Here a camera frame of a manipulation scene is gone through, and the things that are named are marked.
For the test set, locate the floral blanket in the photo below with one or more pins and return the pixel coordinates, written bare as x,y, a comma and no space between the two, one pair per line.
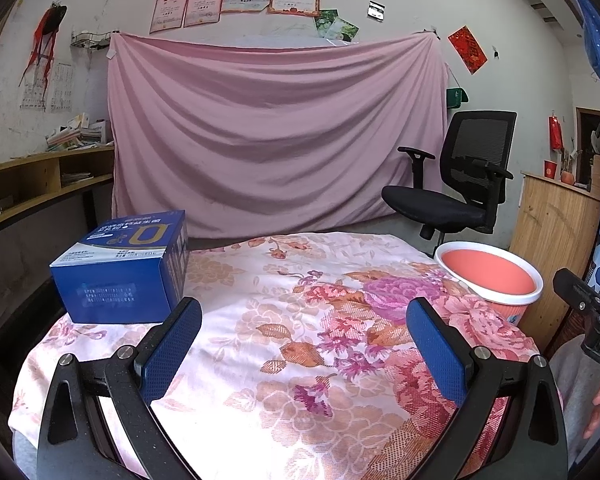
280,335

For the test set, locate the blue cardboard box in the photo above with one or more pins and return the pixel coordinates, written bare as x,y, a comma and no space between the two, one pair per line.
120,280

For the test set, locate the wooden cabinet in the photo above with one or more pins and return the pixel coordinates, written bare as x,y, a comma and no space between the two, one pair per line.
550,230

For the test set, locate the pink hanging sheet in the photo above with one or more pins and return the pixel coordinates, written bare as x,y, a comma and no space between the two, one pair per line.
280,135

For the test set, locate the green flower photo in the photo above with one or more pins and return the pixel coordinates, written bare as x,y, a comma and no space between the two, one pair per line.
324,21
347,30

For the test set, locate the orange bucket with white rim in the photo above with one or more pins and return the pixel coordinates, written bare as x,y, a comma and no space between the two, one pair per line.
485,265

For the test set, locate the red hanging ornament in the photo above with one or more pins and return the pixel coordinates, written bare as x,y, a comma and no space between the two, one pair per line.
556,132

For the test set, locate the person's grey clothing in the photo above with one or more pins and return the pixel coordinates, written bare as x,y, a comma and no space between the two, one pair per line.
570,385

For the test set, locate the orange fruit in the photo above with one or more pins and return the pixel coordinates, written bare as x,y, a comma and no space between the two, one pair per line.
567,177

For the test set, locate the red cup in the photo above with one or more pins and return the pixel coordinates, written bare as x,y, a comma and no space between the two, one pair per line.
550,169

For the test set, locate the papers in shelf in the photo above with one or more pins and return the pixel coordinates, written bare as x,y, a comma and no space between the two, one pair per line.
76,177

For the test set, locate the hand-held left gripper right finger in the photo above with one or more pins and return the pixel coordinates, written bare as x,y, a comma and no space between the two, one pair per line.
437,355

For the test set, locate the person's right hand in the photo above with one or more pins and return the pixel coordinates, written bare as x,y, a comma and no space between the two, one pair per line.
597,405

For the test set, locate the stack of books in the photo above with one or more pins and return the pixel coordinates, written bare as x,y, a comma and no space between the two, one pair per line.
75,135

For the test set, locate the black office chair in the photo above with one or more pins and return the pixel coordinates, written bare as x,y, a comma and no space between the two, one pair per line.
475,145

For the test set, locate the green hanging bag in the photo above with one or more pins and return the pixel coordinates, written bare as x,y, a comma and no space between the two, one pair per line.
456,98

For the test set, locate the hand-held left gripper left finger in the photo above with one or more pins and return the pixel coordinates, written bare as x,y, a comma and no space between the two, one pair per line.
172,355

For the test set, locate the wooden wall shelf unit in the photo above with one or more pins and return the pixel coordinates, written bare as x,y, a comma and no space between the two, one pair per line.
40,160

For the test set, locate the red tassel wall decoration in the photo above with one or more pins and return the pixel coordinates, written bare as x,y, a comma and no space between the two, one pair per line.
45,25

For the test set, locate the red paper wall envelope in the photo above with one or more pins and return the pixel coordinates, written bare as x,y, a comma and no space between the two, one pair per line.
467,50

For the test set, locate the paper wall calendar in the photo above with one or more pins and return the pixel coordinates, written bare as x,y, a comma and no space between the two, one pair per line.
45,87

